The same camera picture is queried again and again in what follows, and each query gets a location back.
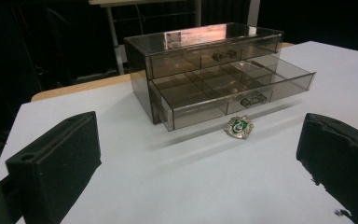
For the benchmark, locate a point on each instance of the smoky clear closed drawer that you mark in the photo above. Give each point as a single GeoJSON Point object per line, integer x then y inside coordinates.
{"type": "Point", "coordinates": [211, 56]}

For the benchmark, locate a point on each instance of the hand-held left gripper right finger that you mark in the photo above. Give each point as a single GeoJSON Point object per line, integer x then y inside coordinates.
{"type": "Point", "coordinates": [341, 161]}

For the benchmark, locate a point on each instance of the green and silver crest badge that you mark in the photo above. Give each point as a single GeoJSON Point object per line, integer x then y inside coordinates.
{"type": "Point", "coordinates": [239, 126]}

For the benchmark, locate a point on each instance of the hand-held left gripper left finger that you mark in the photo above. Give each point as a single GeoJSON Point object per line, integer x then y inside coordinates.
{"type": "Point", "coordinates": [59, 169]}

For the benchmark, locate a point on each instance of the smoky clear compartment drawer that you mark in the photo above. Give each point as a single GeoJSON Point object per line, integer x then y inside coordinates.
{"type": "Point", "coordinates": [227, 90]}

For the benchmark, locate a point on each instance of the smoky clear drawer organizer box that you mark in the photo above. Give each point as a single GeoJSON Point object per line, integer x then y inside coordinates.
{"type": "Point", "coordinates": [180, 40]}

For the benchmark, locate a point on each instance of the white table mat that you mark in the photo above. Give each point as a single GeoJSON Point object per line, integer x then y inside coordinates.
{"type": "Point", "coordinates": [174, 177]}

